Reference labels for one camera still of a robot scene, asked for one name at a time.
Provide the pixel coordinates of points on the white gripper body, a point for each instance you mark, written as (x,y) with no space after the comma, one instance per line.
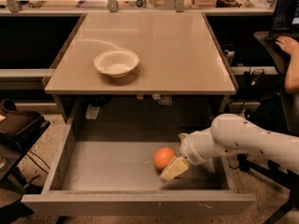
(189,149)

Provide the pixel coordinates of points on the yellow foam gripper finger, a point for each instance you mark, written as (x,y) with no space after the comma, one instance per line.
(176,167)

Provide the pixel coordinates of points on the orange fruit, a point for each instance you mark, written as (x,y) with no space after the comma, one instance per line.
(162,157)

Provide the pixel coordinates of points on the person's forearm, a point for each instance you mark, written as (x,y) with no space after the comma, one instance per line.
(292,75)

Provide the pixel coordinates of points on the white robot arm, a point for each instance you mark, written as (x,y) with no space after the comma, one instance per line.
(230,134)

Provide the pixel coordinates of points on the grey open drawer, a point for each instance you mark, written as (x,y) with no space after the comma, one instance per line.
(104,165)

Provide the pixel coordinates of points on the grey cabinet with beige counter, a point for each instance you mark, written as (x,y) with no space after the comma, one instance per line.
(178,54)

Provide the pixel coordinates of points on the person's hand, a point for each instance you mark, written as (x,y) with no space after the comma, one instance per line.
(287,44)

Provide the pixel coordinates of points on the black sneaker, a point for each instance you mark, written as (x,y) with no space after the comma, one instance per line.
(249,115)

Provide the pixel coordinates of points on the white paper bowl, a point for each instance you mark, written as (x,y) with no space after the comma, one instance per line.
(116,62)

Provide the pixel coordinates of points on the black laptop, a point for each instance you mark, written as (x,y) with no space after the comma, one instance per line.
(285,20)

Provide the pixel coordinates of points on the black tray on stand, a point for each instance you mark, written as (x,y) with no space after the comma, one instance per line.
(17,127)

